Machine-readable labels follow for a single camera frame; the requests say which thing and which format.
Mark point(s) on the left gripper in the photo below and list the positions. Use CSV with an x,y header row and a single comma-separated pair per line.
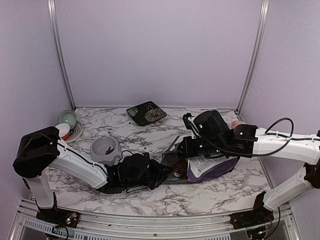
x,y
160,173

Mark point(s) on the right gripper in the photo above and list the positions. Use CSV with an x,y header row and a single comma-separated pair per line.
x,y
188,151

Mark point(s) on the purple pet food bag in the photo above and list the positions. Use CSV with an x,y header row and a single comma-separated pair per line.
x,y
200,168

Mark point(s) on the grey double pet bowl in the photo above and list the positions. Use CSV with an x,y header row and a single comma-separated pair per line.
x,y
105,150

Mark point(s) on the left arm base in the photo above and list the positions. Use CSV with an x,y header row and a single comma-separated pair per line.
x,y
62,218

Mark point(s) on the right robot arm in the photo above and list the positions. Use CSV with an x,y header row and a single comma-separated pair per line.
x,y
211,134

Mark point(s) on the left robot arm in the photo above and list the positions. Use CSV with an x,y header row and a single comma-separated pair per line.
x,y
44,148

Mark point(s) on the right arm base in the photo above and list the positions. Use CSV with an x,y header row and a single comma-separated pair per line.
x,y
248,219

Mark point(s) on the brown pet food kibble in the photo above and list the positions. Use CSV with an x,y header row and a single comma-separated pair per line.
x,y
180,167

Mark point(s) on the red patterned small bowl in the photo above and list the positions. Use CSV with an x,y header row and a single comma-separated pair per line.
x,y
236,123

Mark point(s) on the black floral square plate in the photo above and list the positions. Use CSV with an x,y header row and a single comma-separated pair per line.
x,y
146,113

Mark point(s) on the grey round plate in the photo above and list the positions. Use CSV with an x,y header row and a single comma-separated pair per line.
x,y
75,133

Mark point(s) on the red and white bowl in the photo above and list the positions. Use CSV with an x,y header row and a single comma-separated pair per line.
x,y
64,130

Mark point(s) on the pale green ceramic bowl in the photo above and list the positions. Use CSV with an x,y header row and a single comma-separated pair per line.
x,y
68,117

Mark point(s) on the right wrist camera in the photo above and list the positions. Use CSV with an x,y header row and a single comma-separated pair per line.
x,y
188,122

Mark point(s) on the front aluminium rail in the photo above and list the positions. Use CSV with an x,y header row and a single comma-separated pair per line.
x,y
99,226

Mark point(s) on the right aluminium frame post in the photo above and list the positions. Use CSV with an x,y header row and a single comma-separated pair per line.
x,y
261,26

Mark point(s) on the aluminium frame post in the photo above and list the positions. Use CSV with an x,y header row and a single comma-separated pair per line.
x,y
261,26
59,52

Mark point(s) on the left aluminium frame post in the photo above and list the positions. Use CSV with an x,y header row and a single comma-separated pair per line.
x,y
59,52

